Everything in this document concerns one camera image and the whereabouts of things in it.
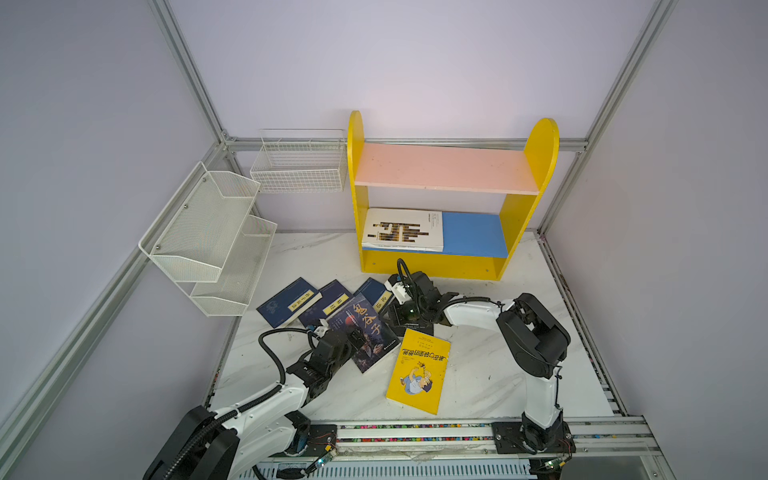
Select dark purple portrait book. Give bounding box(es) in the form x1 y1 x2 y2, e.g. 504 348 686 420
328 294 400 373

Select yellow cartoon cover book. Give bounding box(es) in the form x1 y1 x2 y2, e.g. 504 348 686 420
386 329 451 415

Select white portfolio book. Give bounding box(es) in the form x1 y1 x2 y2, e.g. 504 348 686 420
361 208 444 253

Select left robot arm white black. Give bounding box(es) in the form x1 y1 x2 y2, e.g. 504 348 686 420
144 327 365 479

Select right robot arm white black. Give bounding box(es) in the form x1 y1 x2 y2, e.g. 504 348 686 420
385 264 575 455

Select navy book right yellow label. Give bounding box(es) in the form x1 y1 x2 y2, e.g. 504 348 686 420
355 277 392 313

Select navy book yellow label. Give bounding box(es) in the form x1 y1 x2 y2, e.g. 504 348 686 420
257 277 322 328
355 277 392 313
299 280 352 327

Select navy book middle yellow label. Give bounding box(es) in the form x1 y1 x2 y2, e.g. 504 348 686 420
299 280 352 327

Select navy book leftmost yellow label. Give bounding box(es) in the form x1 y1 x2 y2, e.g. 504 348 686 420
257 277 322 328

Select yellow bookshelf pink blue shelves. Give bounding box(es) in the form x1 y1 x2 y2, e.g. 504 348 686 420
347 111 560 281

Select white mesh two-tier rack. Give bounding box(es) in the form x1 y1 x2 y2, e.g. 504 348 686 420
138 163 277 317

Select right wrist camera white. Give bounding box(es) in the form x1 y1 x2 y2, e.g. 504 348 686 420
385 274 412 305

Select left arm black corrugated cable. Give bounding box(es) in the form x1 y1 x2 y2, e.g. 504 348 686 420
161 326 319 480

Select white wire basket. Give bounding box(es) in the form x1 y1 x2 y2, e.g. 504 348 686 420
250 139 347 194

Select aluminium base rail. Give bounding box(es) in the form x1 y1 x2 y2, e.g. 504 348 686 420
239 415 661 480

